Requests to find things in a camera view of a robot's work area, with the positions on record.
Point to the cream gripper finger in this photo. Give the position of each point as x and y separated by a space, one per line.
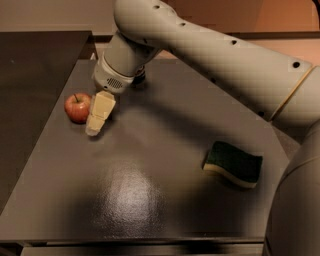
101 107

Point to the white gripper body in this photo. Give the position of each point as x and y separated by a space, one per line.
107 79

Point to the red apple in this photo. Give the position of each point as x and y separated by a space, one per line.
77 107

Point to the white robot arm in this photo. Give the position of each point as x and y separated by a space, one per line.
283 89

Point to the dark blue soda can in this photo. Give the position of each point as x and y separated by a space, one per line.
139 76

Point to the green and yellow sponge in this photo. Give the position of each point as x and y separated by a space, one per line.
234 164

